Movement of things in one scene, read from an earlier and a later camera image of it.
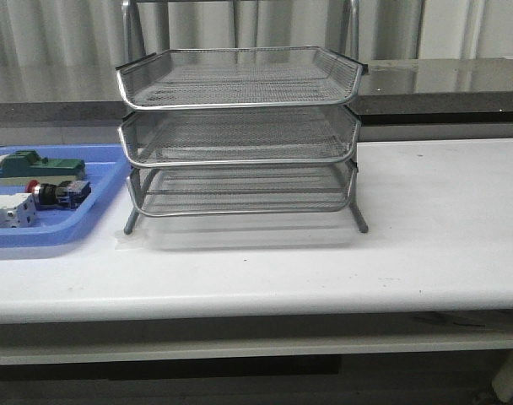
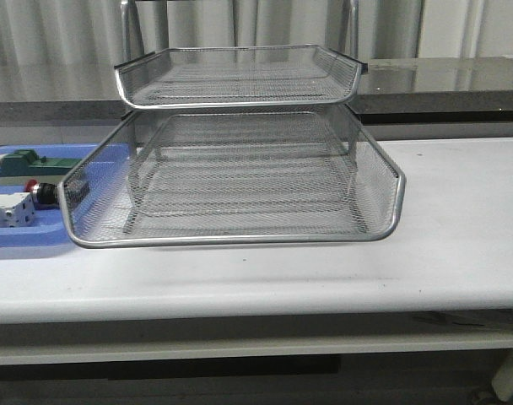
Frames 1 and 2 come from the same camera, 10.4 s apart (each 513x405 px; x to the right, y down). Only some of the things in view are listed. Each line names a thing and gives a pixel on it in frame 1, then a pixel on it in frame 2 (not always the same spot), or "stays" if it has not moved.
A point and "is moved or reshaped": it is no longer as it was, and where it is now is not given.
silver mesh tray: [238, 137] is moved or reshaped
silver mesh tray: [182, 78] stays
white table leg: [510, 375] stays
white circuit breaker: [11, 211] stays
